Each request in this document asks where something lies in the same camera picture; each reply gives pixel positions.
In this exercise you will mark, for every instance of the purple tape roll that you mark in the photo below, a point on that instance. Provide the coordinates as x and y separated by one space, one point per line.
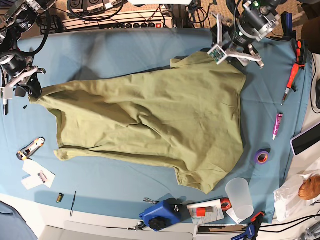
262 156

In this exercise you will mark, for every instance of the white marker pen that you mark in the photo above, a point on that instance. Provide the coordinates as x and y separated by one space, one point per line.
5 106

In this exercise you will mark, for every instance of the red tape roll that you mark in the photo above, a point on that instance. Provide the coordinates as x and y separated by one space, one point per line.
225 204

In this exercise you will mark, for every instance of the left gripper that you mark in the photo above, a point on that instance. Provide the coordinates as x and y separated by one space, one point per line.
234 38

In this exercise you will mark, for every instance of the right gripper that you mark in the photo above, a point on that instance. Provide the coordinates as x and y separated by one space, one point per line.
22 76

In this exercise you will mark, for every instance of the olive green t-shirt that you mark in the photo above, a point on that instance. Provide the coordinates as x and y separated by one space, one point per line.
186 117

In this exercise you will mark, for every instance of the blue plastic device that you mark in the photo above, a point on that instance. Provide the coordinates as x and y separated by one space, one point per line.
160 215

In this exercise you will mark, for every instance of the brown round object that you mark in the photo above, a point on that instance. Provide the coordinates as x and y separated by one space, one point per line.
310 189

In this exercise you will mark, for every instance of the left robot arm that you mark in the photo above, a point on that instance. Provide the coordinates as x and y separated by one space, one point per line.
238 6

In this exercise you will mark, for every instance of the small green battery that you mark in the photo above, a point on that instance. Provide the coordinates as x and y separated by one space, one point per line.
59 197

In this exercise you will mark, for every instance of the white power strip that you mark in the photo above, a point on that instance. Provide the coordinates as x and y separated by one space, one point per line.
130 19

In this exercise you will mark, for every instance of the blue table cloth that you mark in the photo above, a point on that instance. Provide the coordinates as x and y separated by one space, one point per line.
117 188

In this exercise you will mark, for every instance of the orange screwdriver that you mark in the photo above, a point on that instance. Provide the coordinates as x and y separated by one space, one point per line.
293 73

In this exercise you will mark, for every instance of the orange black tool set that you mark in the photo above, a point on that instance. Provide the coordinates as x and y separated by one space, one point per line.
301 53

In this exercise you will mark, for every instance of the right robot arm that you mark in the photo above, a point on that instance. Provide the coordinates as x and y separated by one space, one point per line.
21 16

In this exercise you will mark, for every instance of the white plastic bag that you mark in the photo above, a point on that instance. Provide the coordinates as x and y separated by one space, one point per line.
286 198

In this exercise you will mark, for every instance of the blue black clamp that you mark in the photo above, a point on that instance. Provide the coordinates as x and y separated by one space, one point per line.
252 229

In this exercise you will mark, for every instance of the smartphone in lilac case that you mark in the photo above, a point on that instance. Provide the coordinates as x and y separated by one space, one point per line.
305 140

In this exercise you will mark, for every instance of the purple glue tube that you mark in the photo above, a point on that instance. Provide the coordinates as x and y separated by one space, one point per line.
276 126

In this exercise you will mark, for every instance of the orange grey utility knife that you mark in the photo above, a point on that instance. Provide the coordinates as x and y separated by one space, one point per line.
26 152

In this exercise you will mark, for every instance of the translucent plastic cup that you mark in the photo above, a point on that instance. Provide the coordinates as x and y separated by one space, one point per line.
240 198

